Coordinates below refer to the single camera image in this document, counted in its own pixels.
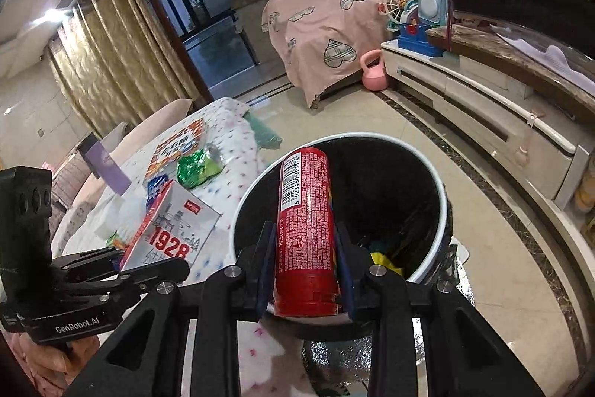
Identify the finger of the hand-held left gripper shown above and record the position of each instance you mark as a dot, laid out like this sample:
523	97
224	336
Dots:
88	261
148	276

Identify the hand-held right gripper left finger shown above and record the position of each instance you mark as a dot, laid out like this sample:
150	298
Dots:
262	285

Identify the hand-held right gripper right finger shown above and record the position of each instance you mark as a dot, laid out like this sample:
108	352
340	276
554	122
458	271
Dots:
346	285

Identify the yellow snack wrapper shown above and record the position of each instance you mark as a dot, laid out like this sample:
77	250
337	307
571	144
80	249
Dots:
386	261

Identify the red and white milk carton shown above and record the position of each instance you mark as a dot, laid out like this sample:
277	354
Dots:
181	229

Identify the red snack tube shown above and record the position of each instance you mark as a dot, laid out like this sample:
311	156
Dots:
304	229

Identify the white round trash bin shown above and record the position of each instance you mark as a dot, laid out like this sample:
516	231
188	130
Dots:
395	192

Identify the silver foil sheet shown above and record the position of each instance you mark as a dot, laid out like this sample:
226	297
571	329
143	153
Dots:
334	355

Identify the blue packet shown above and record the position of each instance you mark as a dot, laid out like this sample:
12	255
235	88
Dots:
157	187

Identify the purple drink bottle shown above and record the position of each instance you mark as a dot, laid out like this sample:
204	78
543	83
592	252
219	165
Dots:
109	169

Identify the pink cloth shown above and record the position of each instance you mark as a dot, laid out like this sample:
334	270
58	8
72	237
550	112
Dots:
42	364

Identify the green foil wrapper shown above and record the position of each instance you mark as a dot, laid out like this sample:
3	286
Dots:
195	169

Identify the orange flat box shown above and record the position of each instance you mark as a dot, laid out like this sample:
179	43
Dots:
174	146

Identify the teal cloth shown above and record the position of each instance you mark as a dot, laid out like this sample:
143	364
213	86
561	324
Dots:
265	132

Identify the beige sofa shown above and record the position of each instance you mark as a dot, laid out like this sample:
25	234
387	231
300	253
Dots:
153	118

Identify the white dotted tablecloth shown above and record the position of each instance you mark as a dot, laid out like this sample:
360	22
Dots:
227	132

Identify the gold patterned curtain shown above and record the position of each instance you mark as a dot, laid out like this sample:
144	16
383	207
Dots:
116	48

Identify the pink kettlebell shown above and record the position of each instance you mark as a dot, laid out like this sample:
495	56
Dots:
374	78

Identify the pink drawer safety lock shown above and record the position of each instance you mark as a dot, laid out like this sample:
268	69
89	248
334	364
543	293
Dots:
523	153

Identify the white television stand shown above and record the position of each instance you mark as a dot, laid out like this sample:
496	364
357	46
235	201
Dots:
465	94

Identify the glass balcony door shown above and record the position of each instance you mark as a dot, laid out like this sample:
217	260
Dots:
209	39

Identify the pink heart print cover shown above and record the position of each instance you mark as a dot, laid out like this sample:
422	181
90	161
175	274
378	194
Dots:
316	20

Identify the small toy fan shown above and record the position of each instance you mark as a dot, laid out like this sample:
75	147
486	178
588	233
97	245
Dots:
395	4

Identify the blue toy machine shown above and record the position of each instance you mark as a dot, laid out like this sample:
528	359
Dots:
430	6

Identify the white paper sheets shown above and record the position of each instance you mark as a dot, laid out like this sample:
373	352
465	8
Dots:
558	57

